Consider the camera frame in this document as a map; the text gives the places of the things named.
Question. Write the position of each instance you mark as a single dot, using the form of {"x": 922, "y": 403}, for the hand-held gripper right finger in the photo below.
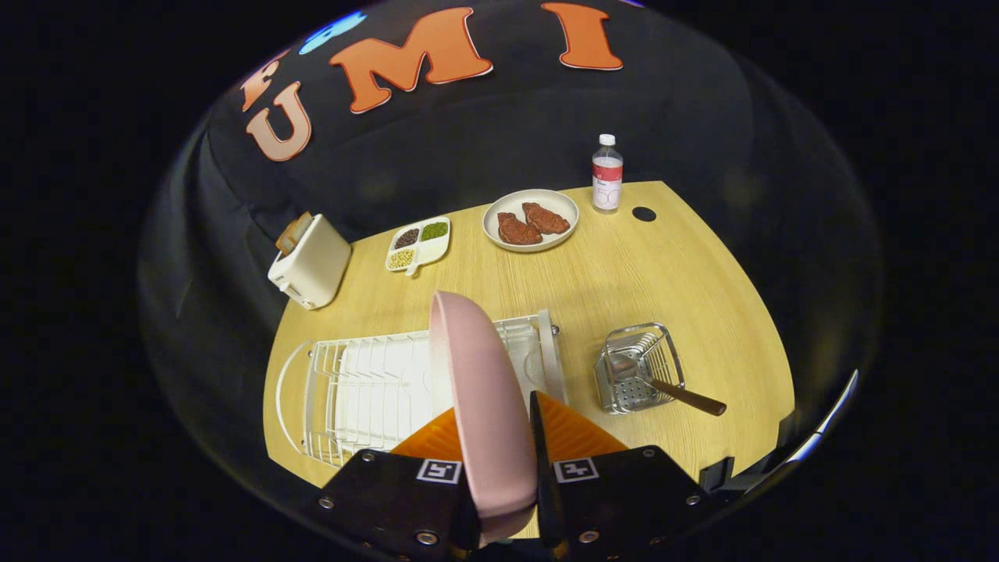
{"x": 624, "y": 499}

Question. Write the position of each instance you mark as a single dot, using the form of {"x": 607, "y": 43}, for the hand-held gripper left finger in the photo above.
{"x": 390, "y": 499}

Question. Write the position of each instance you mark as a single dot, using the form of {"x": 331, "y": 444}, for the pink plate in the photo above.
{"x": 484, "y": 390}

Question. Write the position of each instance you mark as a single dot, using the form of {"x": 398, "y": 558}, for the white divided snack dish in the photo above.
{"x": 414, "y": 254}

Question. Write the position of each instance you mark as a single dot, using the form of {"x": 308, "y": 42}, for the white plate with meat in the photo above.
{"x": 546, "y": 204}

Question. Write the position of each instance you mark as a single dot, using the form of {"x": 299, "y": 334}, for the white toaster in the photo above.
{"x": 316, "y": 265}

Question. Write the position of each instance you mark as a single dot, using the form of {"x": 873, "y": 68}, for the brown toast slice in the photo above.
{"x": 293, "y": 232}

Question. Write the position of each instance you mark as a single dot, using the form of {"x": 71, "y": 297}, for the black round table grommet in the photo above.
{"x": 644, "y": 214}

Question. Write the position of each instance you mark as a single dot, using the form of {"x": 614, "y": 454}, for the red meat piece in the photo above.
{"x": 546, "y": 218}
{"x": 517, "y": 230}

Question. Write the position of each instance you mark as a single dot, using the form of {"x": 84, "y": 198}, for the clear water bottle red label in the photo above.
{"x": 606, "y": 176}

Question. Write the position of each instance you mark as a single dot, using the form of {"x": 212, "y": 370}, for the black backdrop cloth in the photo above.
{"x": 484, "y": 133}

